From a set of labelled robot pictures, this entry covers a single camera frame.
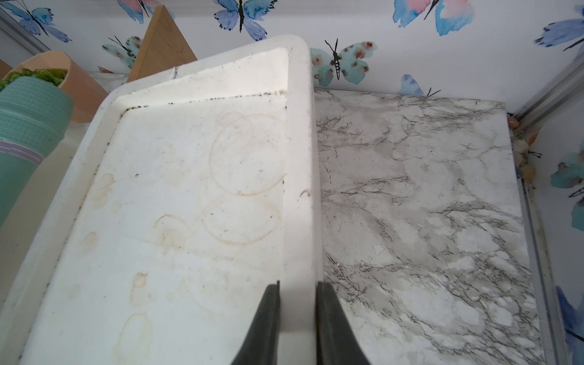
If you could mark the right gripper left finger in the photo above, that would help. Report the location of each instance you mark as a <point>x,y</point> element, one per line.
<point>260,345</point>

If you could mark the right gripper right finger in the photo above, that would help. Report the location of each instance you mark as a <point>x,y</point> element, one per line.
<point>336,343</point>

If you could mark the white plastic drawer unit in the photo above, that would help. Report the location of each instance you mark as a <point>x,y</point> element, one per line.
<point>192,191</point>

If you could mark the green toy microphone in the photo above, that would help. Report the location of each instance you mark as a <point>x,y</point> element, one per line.
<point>34,118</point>

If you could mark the peach pot with greens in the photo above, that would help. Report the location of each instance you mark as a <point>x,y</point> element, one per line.
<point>86,93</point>

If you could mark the wooden shelf rack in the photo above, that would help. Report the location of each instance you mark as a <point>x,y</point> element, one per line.
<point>164,47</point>

